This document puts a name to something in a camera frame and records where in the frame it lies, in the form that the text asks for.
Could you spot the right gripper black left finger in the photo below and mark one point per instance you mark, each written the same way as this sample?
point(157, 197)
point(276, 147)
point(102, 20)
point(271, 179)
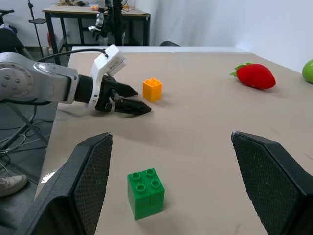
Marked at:
point(61, 195)

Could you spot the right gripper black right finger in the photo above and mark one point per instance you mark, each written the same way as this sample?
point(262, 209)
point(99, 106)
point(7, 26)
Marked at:
point(276, 186)

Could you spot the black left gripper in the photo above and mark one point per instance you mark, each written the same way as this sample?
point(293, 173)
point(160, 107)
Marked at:
point(105, 95)

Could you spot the orange toy brick cube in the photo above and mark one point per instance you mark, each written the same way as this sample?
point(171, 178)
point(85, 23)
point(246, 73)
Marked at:
point(152, 91)

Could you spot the white sneaker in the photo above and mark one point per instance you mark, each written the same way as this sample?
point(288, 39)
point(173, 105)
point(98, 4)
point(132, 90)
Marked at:
point(11, 184)

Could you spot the black chair back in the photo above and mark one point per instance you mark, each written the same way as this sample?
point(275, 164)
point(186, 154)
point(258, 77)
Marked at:
point(170, 44)

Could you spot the grey metal stand legs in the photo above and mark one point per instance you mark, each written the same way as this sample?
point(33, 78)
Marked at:
point(29, 122)

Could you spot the background robot hand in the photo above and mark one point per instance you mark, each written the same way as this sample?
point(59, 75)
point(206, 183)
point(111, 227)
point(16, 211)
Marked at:
point(99, 23)

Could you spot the green toy brick cube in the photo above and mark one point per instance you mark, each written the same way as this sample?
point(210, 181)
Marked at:
point(144, 195)

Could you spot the black-framed wooden table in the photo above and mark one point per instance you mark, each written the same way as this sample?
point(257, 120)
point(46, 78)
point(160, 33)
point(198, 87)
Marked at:
point(73, 11)

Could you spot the red plush strawberry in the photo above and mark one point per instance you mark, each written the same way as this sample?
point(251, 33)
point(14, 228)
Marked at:
point(256, 76)

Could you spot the green round fruit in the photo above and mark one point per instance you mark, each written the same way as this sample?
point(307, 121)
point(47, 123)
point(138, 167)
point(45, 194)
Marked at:
point(308, 72)

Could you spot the black tripod stand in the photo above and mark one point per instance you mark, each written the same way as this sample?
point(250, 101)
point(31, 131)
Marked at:
point(36, 22)

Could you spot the black office chair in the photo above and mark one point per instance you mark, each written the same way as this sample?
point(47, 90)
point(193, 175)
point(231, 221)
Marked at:
point(12, 41)

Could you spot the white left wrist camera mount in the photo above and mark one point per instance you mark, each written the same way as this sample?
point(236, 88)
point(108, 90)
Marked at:
point(110, 58)

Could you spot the black upright stand post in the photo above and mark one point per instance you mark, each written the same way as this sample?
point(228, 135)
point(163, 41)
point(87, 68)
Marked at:
point(118, 22)

